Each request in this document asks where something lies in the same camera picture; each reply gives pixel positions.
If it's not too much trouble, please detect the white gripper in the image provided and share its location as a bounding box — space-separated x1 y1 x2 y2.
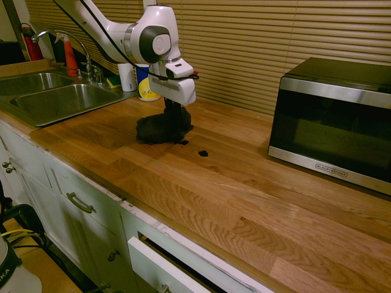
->
148 74 197 119

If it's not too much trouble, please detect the dark cloth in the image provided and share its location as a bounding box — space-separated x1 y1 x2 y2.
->
136 106 195 146

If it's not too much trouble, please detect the disinfecting wipes canister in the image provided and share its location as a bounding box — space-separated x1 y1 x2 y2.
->
136 64 162 102

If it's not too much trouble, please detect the white cup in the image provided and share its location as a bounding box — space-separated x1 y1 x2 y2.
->
117 63 137 92

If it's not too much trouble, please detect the chrome faucet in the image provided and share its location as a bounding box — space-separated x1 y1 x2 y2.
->
30 29 105 85

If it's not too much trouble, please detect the wide beige window blind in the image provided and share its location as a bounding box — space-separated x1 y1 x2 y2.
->
157 0 391 117

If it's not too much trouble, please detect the stainless steel sink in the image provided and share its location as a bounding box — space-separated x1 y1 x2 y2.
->
0 72 138 128

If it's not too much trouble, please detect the orange spray bottle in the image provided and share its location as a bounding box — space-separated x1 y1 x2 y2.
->
54 32 79 77

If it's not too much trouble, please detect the red fire extinguisher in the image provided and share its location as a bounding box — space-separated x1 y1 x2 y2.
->
20 23 45 62

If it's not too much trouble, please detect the open white drawer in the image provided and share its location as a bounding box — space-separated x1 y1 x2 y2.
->
127 235 214 293

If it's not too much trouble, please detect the black steel microwave oven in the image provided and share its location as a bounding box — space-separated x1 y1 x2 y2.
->
268 57 391 196

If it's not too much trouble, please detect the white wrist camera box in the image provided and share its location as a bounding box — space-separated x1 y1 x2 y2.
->
165 59 195 79

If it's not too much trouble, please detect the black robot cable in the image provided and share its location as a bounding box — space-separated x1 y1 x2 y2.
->
51 0 200 82

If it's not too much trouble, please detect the yellow cable bundle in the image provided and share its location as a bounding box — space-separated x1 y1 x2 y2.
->
0 228 41 245

